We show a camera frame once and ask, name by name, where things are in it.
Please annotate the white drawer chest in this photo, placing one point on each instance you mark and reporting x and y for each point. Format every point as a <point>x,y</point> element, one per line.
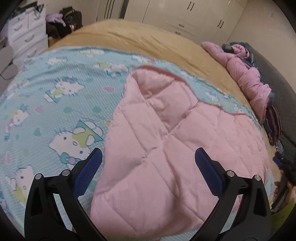
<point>27,34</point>

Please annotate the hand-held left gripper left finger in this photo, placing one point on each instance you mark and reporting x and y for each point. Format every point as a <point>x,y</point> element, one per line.
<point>90,165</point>

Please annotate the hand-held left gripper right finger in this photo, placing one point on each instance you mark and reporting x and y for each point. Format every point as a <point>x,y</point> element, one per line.
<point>208,166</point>

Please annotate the dark floral cloth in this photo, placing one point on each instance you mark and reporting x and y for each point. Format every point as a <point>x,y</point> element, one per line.
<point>280,146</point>

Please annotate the black bag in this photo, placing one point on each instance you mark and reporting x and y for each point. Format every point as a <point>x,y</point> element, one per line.
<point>71,22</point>

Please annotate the blue cartoon printed blanket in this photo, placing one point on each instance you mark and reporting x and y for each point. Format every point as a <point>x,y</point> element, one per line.
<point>57,104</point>

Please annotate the grey quilted headboard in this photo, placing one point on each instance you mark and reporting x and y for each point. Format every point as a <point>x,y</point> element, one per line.
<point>284,92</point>

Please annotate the purple clothes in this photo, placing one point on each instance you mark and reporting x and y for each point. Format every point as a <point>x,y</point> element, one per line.
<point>55,18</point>

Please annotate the grey chair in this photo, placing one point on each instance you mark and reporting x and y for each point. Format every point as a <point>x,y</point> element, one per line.
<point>7,64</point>

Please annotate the pink quilted jacket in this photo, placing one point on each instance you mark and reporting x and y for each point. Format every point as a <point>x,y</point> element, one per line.
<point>173,150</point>

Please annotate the tan bed sheet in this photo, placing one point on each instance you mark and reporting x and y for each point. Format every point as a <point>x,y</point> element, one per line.
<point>150,39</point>

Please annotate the dark striped cloth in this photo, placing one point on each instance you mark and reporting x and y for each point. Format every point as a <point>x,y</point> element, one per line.
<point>272,125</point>

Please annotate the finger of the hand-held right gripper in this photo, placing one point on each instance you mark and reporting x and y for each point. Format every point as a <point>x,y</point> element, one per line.
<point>276,160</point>

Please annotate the white wardrobe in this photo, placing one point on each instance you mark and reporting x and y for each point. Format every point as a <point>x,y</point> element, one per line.
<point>185,16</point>

